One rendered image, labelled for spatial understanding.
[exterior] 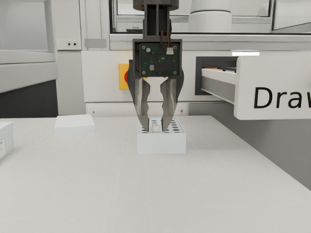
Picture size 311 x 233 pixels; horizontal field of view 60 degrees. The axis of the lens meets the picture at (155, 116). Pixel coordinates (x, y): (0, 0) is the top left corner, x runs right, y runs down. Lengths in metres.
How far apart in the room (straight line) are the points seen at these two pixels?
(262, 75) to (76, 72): 3.77
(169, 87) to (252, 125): 0.49
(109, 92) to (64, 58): 3.42
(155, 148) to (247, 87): 0.19
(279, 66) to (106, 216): 0.36
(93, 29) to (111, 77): 0.14
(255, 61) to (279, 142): 0.49
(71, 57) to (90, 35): 3.37
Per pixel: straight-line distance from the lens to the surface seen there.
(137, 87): 0.45
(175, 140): 0.47
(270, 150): 0.93
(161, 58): 0.39
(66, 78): 4.19
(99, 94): 0.80
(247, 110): 0.49
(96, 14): 0.80
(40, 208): 0.34
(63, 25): 4.21
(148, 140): 0.46
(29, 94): 1.40
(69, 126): 0.63
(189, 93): 0.80
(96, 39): 0.79
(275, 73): 0.50
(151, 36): 0.39
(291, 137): 0.95
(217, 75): 0.66
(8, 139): 0.54
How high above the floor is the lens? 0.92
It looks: 12 degrees down
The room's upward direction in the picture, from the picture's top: straight up
